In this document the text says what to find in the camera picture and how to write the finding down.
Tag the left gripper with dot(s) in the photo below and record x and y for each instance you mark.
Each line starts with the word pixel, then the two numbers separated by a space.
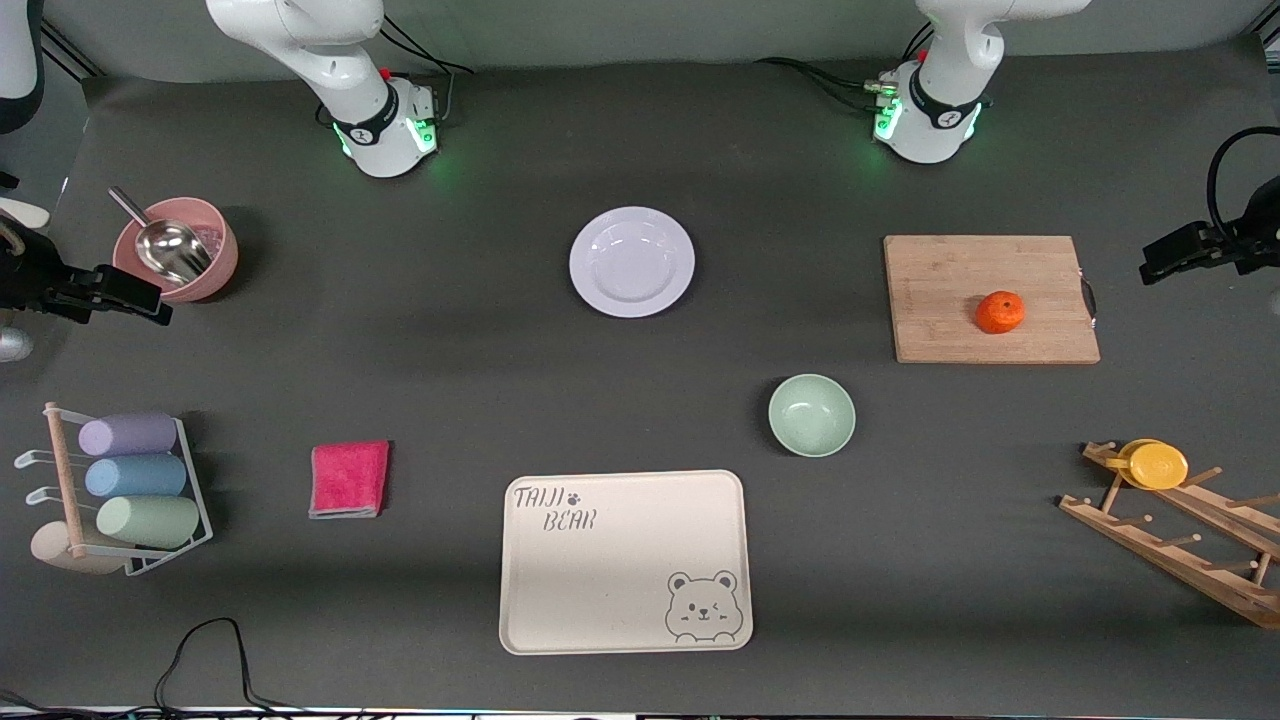
pixel 1243 243

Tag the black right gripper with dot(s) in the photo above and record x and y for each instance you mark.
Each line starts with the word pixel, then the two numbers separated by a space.
pixel 28 270

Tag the orange fruit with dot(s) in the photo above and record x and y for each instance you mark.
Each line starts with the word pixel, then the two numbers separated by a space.
pixel 1000 312

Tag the white round plate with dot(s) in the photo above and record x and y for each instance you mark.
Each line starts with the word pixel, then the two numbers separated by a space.
pixel 632 262

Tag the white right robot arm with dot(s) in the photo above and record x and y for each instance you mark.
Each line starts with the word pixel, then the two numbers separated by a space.
pixel 330 60

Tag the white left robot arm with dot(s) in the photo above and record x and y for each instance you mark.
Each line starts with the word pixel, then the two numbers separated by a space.
pixel 945 70

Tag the metal scoop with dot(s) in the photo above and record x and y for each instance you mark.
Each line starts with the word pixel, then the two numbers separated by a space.
pixel 170 250

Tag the pink bowl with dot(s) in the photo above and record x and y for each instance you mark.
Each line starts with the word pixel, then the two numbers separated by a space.
pixel 222 260

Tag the purple cup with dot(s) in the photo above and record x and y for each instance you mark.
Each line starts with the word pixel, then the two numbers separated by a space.
pixel 128 434

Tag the blue cup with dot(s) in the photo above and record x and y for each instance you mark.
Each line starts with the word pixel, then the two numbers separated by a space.
pixel 135 476

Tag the wooden cup rack dowel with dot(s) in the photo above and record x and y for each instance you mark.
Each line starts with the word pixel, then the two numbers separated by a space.
pixel 65 480

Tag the yellow cup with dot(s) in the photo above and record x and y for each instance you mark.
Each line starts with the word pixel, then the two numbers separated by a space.
pixel 1158 466

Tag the green cup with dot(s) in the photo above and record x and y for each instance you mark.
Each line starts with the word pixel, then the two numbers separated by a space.
pixel 148 521

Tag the wooden cutting board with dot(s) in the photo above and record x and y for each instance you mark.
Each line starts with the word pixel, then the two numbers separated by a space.
pixel 940 300

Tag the beige cup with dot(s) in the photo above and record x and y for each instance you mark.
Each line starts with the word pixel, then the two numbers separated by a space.
pixel 55 550

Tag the pink folded cloth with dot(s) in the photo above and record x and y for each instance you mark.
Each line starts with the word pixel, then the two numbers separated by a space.
pixel 349 478

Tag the wooden peg rack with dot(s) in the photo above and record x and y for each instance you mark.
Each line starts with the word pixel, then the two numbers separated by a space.
pixel 1180 560

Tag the pale green bowl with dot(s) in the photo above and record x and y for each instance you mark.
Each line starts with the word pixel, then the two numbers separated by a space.
pixel 811 415

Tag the beige bear print tray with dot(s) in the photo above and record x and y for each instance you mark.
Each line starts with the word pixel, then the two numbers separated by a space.
pixel 625 560

